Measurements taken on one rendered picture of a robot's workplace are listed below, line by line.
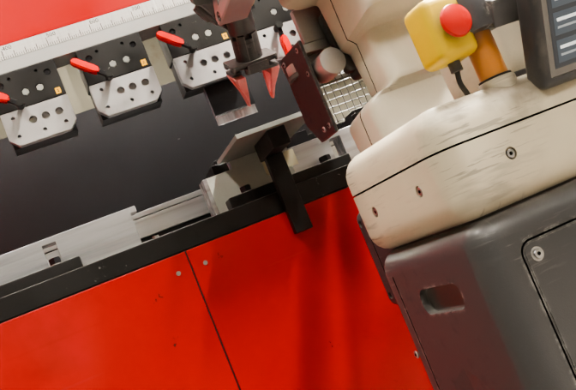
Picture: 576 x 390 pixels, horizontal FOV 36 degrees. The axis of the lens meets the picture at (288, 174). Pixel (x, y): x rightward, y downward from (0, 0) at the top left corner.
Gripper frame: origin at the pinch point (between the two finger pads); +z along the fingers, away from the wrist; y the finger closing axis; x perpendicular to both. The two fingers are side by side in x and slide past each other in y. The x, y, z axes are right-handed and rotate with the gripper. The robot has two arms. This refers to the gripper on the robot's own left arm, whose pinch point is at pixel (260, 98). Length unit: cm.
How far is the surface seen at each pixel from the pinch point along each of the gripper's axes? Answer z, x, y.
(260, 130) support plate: 2.9, 10.5, 4.9
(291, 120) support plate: 3.3, 10.0, -2.1
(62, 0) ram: -26, -34, 29
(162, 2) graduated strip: -19.7, -30.2, 7.7
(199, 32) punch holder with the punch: -11.5, -25.3, 2.5
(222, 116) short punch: 7.6, -19.1, 4.2
